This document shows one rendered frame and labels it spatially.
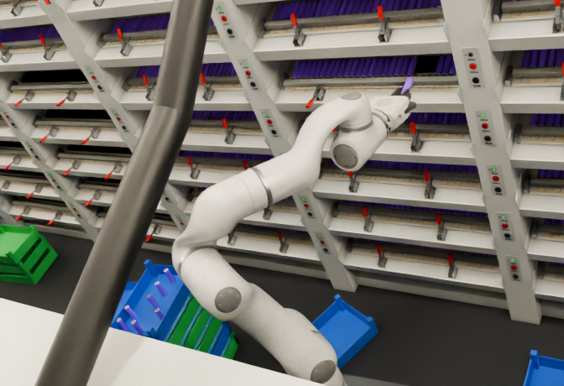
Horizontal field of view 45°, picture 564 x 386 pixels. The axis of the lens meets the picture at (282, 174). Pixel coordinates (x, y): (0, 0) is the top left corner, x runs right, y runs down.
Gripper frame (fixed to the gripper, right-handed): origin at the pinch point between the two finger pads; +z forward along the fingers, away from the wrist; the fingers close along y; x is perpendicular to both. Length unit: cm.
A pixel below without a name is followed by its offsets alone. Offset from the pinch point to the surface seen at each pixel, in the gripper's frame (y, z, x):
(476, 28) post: -17.8, 9.6, -13.3
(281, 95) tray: 48, 17, 7
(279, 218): 72, 28, 63
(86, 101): 139, 14, 8
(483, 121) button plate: -14.8, 15.4, 14.0
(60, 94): 157, 17, 6
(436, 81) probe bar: -2.3, 18.1, 3.6
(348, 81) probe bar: 24.5, 18.1, 3.2
